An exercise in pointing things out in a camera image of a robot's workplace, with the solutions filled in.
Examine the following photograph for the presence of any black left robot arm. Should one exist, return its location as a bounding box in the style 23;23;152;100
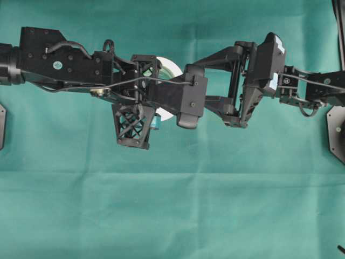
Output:
1;27;162;149

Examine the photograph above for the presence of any green table cloth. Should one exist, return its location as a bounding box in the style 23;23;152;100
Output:
1;1;344;258

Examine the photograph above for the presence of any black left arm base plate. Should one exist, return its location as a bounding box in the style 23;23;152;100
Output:
0;104;6;150

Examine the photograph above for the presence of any black left camera cable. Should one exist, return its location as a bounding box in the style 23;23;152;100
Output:
48;75;196;94

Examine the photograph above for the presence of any white duct tape roll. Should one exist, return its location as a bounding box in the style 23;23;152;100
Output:
156;57;183;122

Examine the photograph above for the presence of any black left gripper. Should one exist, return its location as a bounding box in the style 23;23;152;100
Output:
93;50;162;149

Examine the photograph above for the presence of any black frame bar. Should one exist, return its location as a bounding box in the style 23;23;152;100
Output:
332;0;344;71

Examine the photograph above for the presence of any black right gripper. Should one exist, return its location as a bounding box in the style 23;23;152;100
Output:
194;32;286;128

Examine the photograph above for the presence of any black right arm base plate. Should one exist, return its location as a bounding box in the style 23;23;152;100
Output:
326;106;344;163

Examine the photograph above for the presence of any black right camera cable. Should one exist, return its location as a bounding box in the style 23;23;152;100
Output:
274;71;345;90

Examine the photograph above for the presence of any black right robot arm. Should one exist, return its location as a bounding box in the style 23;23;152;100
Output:
195;32;344;128

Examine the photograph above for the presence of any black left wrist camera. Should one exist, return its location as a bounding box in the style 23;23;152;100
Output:
147;64;208;129

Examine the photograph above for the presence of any black camera cable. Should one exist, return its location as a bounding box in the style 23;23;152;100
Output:
274;71;345;90
48;75;196;94

